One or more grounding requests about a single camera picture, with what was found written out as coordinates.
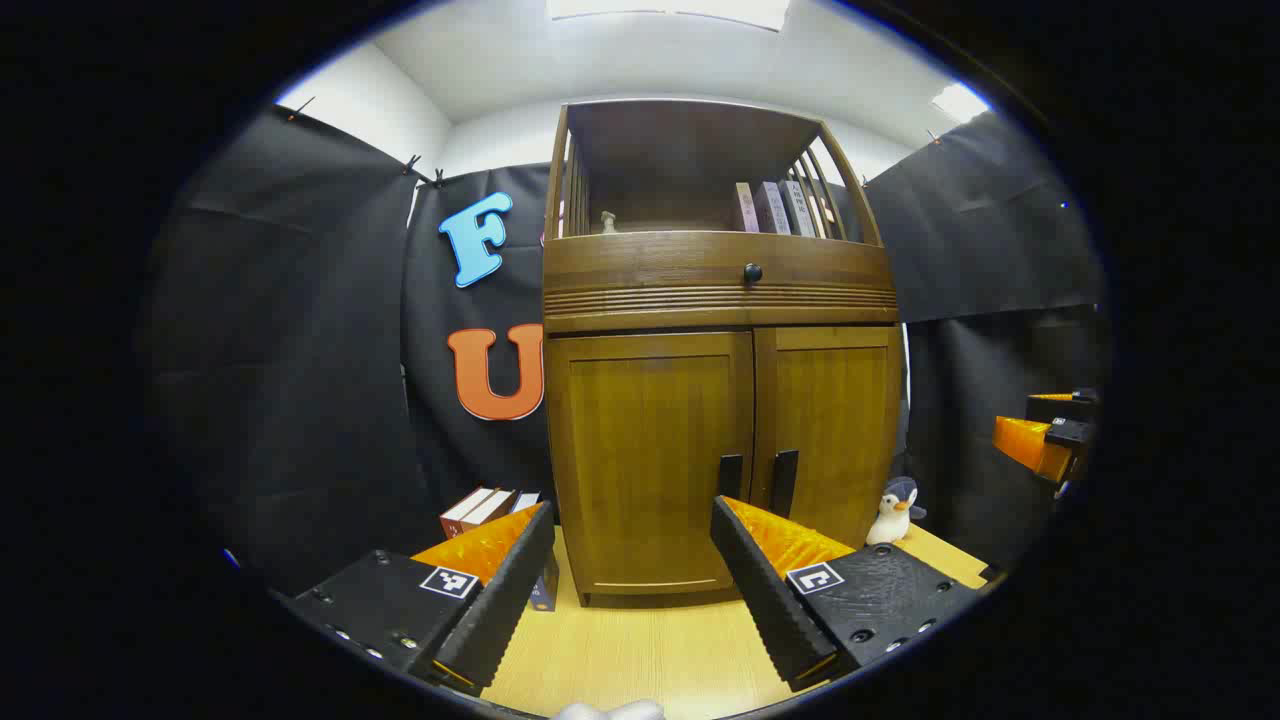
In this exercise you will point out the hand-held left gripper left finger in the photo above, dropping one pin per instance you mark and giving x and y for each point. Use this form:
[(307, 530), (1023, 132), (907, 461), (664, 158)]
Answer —
[(500, 610)]

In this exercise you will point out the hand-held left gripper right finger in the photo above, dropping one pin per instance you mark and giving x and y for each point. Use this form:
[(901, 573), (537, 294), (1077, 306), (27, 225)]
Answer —
[(765, 600)]

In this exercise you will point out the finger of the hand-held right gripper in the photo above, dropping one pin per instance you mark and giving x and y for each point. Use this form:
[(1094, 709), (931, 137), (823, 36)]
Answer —
[(1030, 445), (1060, 407)]

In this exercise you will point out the wooden cabinet door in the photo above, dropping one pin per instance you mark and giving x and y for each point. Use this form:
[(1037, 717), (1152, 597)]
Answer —
[(640, 450), (835, 430)]

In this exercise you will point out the wooden double-door shoe cabinet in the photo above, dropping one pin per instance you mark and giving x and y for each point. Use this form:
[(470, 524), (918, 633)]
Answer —
[(690, 135)]

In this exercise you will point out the wooden cabinet drawer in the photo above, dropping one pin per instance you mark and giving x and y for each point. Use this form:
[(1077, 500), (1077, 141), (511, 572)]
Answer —
[(640, 260)]

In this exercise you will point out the blue book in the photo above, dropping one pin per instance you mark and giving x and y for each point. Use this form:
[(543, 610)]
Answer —
[(546, 592)]

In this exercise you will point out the penguin plush toy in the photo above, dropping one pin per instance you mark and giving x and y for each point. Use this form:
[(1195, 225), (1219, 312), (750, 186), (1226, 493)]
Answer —
[(890, 520)]

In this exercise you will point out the small ceiling light panel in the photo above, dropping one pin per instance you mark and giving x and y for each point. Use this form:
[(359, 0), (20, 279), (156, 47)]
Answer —
[(960, 102)]

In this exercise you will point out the white upright book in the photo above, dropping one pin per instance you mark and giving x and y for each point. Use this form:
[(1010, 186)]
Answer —
[(797, 207)]

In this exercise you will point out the pink upright book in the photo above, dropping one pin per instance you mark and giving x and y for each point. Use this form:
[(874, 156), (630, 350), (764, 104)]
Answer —
[(745, 207)]

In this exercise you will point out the large ceiling light panel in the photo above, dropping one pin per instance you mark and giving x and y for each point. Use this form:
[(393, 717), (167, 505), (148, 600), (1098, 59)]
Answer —
[(700, 10)]

